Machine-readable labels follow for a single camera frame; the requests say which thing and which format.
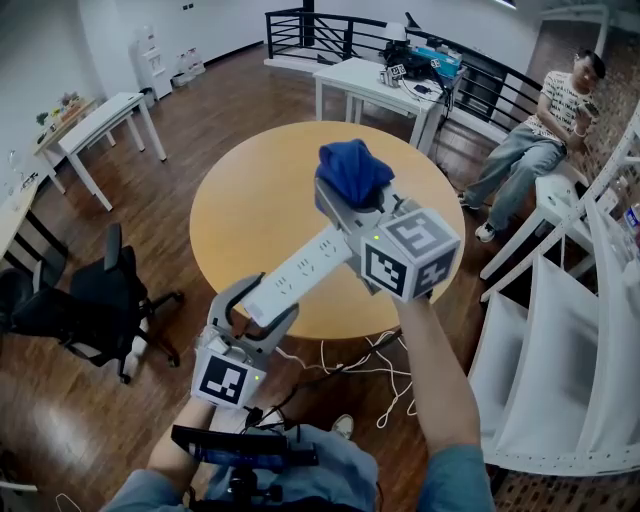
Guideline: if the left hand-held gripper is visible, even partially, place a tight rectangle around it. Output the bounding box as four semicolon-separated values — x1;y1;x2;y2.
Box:
191;271;301;412

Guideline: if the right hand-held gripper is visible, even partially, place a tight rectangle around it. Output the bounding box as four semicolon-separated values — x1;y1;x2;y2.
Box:
313;173;463;304

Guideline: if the blue cloth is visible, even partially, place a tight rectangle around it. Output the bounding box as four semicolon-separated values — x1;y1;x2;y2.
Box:
318;138;396;209

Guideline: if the white power strip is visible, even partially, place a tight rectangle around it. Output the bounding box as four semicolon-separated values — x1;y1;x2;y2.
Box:
241;227;354;329

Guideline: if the person's left forearm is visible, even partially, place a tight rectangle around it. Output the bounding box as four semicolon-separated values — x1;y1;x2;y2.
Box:
144;399;216;476

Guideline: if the person's right forearm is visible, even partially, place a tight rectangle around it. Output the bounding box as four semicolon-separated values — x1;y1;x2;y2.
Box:
397;294;484;469

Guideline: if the black chest-mounted phone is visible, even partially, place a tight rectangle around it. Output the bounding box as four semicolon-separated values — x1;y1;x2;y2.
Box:
170;424;320;504

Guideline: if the white rectangular table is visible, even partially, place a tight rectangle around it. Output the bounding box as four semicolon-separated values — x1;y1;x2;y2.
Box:
57;91;168;213
312;56;466;156

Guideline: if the grey spare gripper device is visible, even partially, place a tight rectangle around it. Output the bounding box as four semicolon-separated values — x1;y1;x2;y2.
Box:
378;63;407;89

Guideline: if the person's white shoe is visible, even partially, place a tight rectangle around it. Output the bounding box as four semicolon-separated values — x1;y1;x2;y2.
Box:
332;413;356;441

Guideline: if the black office chair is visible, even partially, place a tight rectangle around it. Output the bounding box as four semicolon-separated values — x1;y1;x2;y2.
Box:
0;222;184;385

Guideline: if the black electronics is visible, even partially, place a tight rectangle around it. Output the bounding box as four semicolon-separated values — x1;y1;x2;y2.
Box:
383;42;444;81

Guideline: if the blue box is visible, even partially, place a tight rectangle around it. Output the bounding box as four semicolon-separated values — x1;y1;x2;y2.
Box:
412;43;464;74

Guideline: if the black metal railing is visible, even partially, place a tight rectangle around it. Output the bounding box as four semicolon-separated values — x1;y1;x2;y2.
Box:
264;8;546;131

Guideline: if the pack of water bottles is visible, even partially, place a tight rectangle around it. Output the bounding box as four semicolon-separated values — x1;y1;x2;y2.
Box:
172;48;206;87

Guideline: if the white metal shelf rack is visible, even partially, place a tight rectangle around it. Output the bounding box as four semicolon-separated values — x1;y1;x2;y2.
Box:
467;99;640;479

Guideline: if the white water dispenser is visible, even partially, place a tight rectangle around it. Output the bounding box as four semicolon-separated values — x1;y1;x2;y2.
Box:
128;24;174;101

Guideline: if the beige curved desk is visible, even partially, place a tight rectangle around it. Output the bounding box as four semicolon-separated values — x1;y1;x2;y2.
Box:
0;179;41;271

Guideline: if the wooden side table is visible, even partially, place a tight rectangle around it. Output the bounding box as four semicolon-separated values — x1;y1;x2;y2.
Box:
33;97;119;196

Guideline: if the small white desk lamp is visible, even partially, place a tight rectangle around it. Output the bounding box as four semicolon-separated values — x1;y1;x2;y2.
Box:
6;148;39;191

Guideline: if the black cable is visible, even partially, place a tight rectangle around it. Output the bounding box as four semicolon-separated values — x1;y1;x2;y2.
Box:
242;329;401;436

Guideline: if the white cable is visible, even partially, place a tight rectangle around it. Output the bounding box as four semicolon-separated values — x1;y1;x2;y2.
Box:
277;327;419;429

